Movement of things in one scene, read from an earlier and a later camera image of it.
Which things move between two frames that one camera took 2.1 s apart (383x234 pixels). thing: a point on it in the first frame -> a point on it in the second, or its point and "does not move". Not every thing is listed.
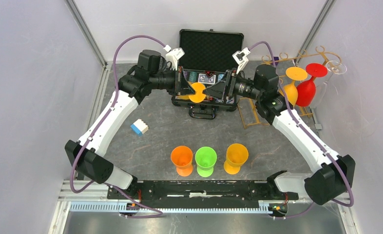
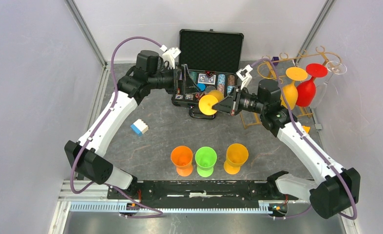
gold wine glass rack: [319, 52] does not move
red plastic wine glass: [306, 90] does not move
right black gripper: [218, 89] -> [228, 104]
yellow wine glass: [199, 97] -> [206, 102]
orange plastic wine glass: [181, 156] does not move
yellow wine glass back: [294, 73] does not move
